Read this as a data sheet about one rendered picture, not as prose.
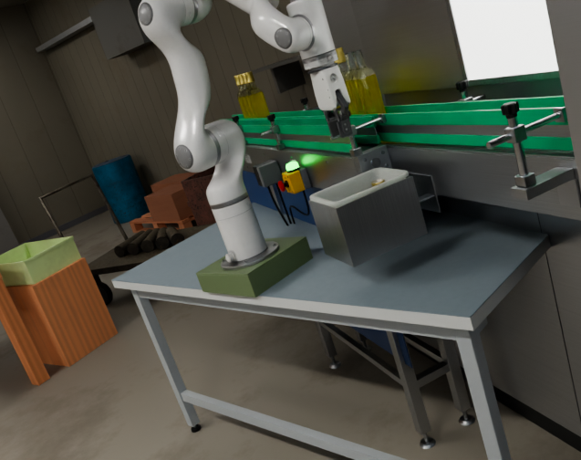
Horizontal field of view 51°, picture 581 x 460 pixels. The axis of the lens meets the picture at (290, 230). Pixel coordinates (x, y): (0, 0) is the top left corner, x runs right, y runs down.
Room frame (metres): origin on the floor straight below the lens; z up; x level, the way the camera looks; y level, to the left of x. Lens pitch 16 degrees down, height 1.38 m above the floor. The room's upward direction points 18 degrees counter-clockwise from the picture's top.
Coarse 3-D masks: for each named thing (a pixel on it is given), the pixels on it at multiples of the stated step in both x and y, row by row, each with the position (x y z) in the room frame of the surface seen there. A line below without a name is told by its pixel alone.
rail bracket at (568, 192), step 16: (512, 112) 1.02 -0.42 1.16; (560, 112) 1.05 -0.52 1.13; (512, 128) 1.02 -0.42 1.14; (528, 128) 1.03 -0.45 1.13; (496, 144) 1.01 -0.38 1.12; (528, 176) 1.02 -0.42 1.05; (544, 176) 1.04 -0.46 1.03; (560, 176) 1.03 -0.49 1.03; (512, 192) 1.04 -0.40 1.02; (528, 192) 1.01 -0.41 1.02; (544, 192) 1.02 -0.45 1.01; (560, 192) 1.07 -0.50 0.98; (576, 192) 1.03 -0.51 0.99
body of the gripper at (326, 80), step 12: (312, 72) 1.49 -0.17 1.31; (324, 72) 1.47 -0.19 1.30; (336, 72) 1.47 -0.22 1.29; (324, 84) 1.48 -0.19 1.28; (336, 84) 1.47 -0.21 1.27; (324, 96) 1.49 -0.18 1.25; (336, 96) 1.46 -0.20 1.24; (348, 96) 1.47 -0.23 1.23; (324, 108) 1.52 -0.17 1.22; (336, 108) 1.47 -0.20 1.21
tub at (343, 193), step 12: (384, 168) 1.58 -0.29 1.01; (348, 180) 1.59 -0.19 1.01; (360, 180) 1.60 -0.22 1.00; (372, 180) 1.60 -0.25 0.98; (384, 180) 1.58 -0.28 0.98; (396, 180) 1.45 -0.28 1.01; (324, 192) 1.56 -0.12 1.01; (336, 192) 1.57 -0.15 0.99; (348, 192) 1.58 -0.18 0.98; (360, 192) 1.42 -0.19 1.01; (372, 192) 1.44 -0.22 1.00; (336, 204) 1.41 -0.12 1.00
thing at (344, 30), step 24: (336, 0) 2.17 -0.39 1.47; (336, 24) 2.22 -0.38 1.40; (360, 48) 2.10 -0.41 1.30; (384, 96) 2.03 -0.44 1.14; (408, 96) 1.89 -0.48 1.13; (432, 96) 1.77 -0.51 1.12; (456, 96) 1.66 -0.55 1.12; (504, 96) 1.48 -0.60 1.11; (528, 96) 1.40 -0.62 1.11; (480, 216) 1.68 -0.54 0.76; (504, 216) 1.58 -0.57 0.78; (528, 216) 1.49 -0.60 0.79; (552, 216) 1.40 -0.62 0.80; (576, 240) 1.34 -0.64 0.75
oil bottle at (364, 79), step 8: (360, 72) 1.78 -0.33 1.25; (368, 72) 1.78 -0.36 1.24; (352, 80) 1.81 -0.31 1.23; (360, 80) 1.77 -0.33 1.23; (368, 80) 1.78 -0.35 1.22; (376, 80) 1.78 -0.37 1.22; (360, 88) 1.78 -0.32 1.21; (368, 88) 1.78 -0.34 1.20; (376, 88) 1.78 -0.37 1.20; (360, 96) 1.79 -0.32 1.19; (368, 96) 1.77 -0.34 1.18; (376, 96) 1.78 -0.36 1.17; (360, 104) 1.80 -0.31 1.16; (368, 104) 1.77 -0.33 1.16; (376, 104) 1.78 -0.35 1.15; (368, 112) 1.77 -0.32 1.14; (376, 112) 1.78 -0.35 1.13; (384, 112) 1.78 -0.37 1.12
